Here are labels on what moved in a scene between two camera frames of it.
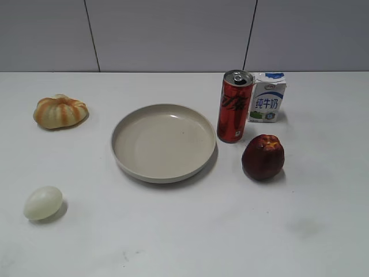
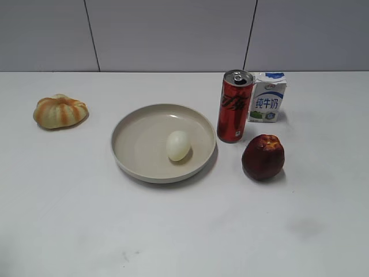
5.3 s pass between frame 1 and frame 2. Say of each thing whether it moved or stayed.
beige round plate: stayed
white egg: moved
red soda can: stayed
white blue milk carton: stayed
